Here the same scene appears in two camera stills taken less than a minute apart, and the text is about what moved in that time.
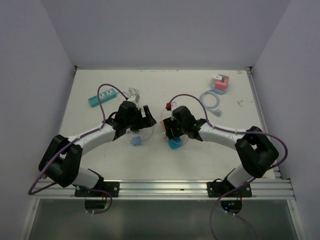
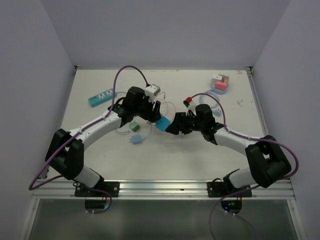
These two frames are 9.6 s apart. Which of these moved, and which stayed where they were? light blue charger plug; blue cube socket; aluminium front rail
Moved: blue cube socket
Stayed: light blue charger plug; aluminium front rail
